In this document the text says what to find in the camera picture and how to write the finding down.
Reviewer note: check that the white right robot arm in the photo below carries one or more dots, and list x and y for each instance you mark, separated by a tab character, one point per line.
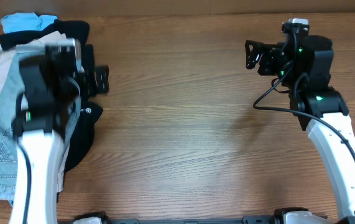
324	115

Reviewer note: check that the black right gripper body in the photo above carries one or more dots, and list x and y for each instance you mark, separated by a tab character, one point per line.
273	65

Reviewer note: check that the light blue denim shorts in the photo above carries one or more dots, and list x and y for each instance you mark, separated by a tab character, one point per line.
0	140

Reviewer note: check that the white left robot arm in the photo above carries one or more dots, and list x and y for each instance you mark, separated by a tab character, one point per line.
53	128

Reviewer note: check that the beige shorts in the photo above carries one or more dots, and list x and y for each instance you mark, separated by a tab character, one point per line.
0	68

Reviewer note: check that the black garment with logo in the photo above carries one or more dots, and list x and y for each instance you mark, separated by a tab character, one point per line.
23	30

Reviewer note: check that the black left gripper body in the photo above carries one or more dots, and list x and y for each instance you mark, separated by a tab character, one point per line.
89	79

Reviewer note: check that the light blue garment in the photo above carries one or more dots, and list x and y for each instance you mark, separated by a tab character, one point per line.
10	83

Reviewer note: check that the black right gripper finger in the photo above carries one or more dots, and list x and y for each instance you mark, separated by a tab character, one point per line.
253	47
252	59

